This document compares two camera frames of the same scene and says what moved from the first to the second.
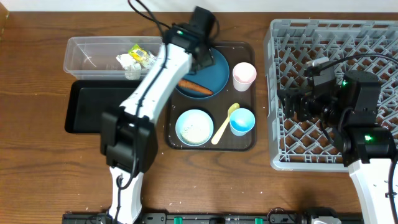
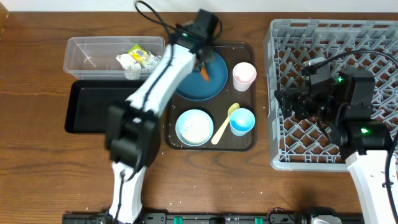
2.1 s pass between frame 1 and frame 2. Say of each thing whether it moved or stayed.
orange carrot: moved
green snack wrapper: stayed
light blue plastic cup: stayed
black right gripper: stayed
